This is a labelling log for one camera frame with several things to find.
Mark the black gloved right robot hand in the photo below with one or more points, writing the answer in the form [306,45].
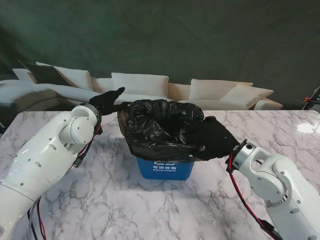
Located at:
[215,140]

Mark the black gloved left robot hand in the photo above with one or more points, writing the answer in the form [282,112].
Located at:
[107,101]

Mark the black plastic garbage bag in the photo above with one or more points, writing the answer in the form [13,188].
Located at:
[160,130]

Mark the blue plastic recycling bin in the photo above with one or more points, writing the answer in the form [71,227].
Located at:
[165,170]

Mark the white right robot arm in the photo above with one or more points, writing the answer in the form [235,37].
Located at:
[275,182]

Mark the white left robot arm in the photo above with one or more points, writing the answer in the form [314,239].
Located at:
[42,160]

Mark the beige sofa back cushion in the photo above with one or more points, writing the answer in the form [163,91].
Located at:
[100,83]

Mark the long white sofa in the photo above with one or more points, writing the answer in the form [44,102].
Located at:
[82,96]

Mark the white sofa back cushion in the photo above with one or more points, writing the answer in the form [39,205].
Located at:
[80,77]
[22,73]
[140,83]

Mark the dark grey cushion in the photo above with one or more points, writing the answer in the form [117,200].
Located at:
[47,73]

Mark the black tripod with orange clip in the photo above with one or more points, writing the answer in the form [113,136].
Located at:
[315,93]

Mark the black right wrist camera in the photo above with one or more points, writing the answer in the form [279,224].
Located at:
[228,165]

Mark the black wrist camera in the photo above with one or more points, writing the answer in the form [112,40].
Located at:
[228,165]
[98,130]

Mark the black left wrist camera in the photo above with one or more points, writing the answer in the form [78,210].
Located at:
[98,130]

